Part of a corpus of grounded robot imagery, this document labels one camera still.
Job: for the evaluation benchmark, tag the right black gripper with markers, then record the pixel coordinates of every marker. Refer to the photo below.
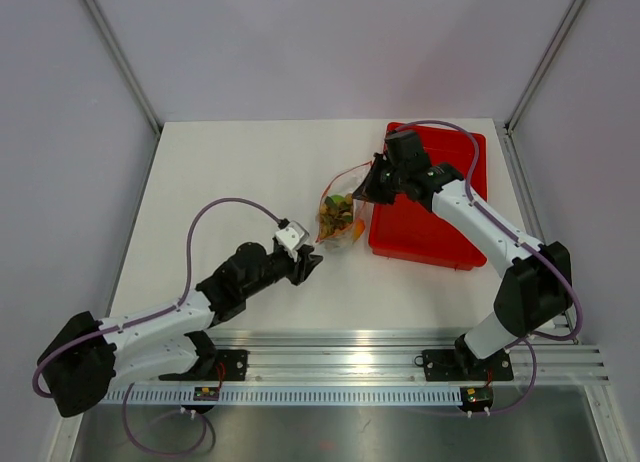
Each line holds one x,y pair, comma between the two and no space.
369,191

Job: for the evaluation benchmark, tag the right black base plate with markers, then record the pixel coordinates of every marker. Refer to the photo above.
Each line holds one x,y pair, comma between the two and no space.
440,365

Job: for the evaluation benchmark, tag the right aluminium corner post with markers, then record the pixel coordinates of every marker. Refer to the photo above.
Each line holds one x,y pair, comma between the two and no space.
551,52

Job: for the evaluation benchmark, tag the aluminium rail frame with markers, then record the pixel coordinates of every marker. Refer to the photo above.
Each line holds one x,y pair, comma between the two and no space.
384,357

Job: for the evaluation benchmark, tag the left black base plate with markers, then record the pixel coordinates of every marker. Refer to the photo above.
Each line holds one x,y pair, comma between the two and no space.
225,365

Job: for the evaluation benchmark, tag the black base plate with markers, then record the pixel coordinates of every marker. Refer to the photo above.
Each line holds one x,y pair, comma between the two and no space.
225,365
440,365

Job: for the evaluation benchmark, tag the brown toy longan bunch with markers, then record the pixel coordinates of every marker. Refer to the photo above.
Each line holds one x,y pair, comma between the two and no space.
332,221

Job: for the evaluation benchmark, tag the red plastic tray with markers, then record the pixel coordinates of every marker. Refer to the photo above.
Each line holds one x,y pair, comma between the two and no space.
406,231

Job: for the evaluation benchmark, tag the left small circuit board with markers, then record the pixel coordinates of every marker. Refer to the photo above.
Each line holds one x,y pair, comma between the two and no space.
207,393

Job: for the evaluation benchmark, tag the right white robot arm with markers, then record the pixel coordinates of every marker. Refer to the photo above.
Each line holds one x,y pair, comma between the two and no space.
535,277

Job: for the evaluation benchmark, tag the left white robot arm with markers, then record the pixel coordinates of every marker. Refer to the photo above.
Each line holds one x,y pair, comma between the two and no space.
90,357

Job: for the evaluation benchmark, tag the green orange toy mango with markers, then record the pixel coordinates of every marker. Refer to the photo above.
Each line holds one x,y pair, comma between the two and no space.
357,229

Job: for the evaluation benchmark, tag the white slotted cable duct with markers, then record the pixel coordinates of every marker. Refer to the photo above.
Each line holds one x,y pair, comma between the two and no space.
240,395

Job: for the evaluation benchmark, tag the left aluminium corner post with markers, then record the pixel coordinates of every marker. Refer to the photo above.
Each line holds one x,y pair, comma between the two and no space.
119,59

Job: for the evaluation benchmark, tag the green toy watermelon ball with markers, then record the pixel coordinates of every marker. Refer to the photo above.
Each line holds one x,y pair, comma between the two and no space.
338,202

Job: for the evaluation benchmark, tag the aluminium corner post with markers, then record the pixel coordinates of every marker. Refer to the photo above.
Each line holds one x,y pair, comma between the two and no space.
551,52
119,59

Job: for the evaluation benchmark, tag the clear orange zip top bag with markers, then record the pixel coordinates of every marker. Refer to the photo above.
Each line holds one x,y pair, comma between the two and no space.
344,183

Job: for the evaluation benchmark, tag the small circuit board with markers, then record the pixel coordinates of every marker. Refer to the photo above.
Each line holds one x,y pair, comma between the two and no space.
207,393
478,395

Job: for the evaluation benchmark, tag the right small circuit board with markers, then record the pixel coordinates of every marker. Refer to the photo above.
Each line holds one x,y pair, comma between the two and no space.
478,395

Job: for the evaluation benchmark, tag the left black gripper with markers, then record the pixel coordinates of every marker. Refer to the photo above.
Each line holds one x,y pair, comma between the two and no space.
303,265

